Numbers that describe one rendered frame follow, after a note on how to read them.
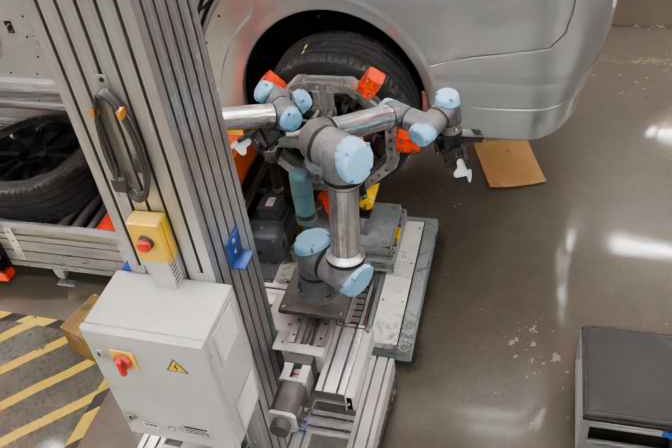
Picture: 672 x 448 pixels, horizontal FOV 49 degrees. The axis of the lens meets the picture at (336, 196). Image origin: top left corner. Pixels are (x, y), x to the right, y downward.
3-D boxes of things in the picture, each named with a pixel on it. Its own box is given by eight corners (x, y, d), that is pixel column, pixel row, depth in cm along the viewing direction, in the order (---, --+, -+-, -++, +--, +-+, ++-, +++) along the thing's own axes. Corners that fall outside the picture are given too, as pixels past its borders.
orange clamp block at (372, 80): (374, 90, 287) (386, 74, 281) (370, 101, 281) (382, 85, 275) (359, 80, 286) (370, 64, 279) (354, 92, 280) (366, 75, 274)
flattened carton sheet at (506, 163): (519, 124, 435) (519, 119, 433) (546, 183, 394) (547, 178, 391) (468, 131, 436) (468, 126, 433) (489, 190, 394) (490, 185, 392)
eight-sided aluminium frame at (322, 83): (402, 187, 314) (395, 77, 279) (399, 197, 309) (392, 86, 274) (280, 178, 328) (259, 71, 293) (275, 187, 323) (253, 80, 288)
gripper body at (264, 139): (255, 154, 262) (277, 135, 255) (244, 133, 263) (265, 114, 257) (269, 152, 268) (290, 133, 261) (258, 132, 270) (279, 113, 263)
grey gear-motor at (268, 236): (310, 229, 374) (301, 175, 351) (286, 291, 344) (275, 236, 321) (276, 226, 379) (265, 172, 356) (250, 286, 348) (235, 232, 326)
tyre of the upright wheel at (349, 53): (431, 41, 294) (272, 17, 305) (422, 73, 277) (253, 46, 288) (415, 168, 339) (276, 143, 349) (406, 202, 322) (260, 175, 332)
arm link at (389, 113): (277, 153, 209) (388, 122, 243) (304, 168, 203) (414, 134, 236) (281, 115, 204) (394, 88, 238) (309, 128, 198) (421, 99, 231)
